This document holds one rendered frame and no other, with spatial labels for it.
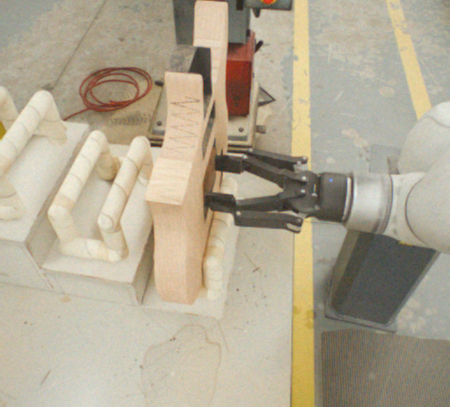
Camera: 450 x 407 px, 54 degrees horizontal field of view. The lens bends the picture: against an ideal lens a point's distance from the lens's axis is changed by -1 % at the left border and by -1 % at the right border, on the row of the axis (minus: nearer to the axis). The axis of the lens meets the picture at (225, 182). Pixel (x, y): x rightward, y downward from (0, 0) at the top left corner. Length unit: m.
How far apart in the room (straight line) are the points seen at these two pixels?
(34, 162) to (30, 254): 0.17
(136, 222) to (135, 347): 0.21
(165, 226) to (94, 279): 0.25
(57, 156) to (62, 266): 0.20
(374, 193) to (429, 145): 0.56
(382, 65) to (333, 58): 0.32
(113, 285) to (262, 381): 0.29
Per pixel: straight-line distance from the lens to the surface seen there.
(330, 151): 2.40
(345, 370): 1.80
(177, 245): 0.57
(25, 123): 0.76
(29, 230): 0.75
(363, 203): 0.65
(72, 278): 0.80
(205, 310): 0.80
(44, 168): 0.83
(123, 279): 0.75
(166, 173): 0.52
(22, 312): 0.88
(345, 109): 2.68
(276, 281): 0.84
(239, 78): 1.94
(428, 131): 1.19
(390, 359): 1.86
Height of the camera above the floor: 1.67
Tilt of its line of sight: 49 degrees down
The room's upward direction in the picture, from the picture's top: straight up
